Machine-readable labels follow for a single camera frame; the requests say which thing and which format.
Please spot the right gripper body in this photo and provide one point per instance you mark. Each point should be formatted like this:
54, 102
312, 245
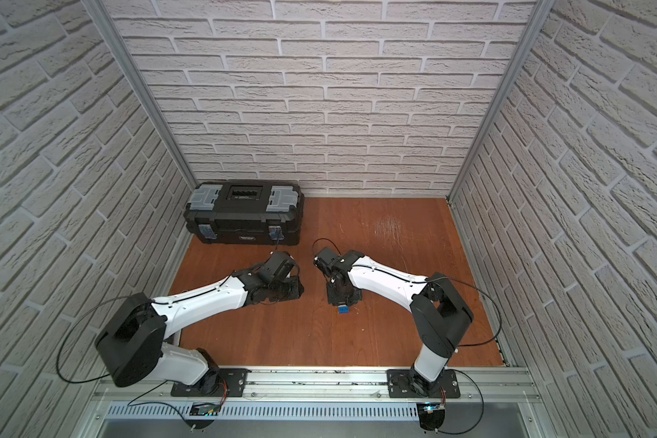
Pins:
336, 297

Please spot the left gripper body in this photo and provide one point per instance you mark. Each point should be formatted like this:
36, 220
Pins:
287, 290

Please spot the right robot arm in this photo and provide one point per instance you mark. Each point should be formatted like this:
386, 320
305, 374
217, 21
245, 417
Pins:
441, 315

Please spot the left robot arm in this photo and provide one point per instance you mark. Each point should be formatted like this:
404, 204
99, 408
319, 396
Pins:
133, 344

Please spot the black grey toolbox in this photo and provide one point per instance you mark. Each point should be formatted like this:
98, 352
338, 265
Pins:
246, 212

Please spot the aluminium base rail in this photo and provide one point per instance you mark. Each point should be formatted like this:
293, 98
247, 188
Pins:
346, 384

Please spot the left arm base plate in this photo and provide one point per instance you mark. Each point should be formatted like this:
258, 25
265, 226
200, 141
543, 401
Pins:
229, 382

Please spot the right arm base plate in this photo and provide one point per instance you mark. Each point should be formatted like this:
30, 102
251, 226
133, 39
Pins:
403, 383

